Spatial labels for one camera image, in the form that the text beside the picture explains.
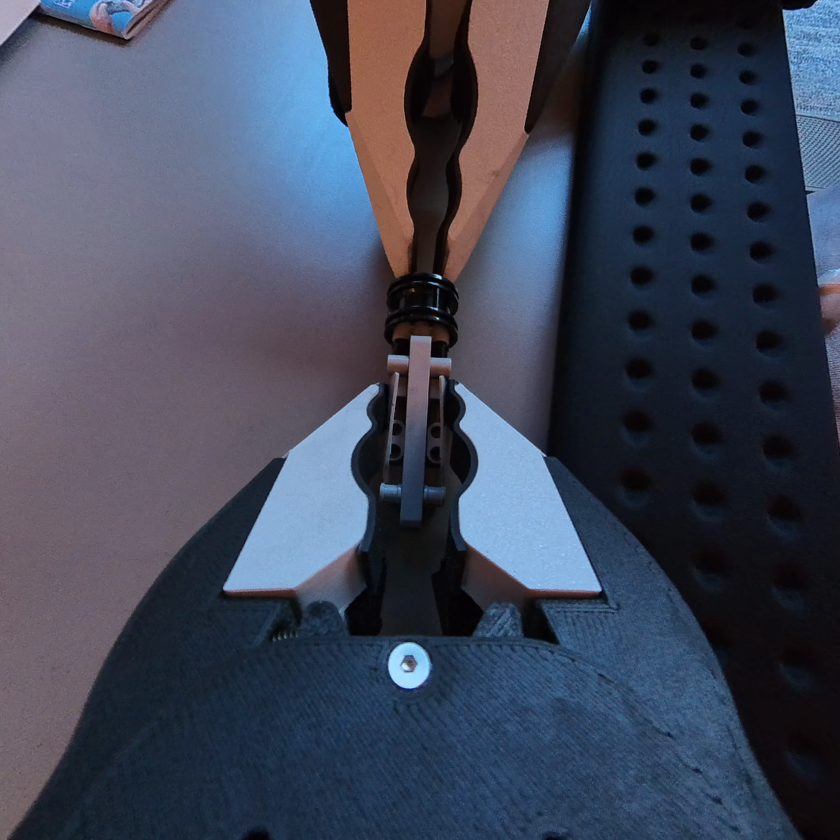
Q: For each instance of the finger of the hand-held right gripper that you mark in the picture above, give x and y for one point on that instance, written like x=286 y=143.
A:
x=499 y=98
x=377 y=98

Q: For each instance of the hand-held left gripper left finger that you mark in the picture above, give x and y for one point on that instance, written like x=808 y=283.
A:
x=295 y=512

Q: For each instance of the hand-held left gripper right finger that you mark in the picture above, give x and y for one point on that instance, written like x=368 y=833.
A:
x=525 y=512

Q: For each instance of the grey toy brick assembly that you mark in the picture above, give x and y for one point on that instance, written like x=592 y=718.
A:
x=415 y=426

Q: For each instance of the black toy wheel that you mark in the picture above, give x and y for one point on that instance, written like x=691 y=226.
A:
x=407 y=289

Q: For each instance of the grey desk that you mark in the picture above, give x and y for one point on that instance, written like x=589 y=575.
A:
x=164 y=295

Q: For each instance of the black perforated panel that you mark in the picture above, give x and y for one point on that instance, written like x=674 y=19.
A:
x=722 y=341

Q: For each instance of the blue illustrated booklet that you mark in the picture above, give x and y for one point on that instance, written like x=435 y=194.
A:
x=98 y=16

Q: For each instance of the pale pink cloth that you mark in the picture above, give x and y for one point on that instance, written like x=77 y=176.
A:
x=830 y=328

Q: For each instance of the white printed paper sheet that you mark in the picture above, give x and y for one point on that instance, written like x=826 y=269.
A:
x=13 y=13

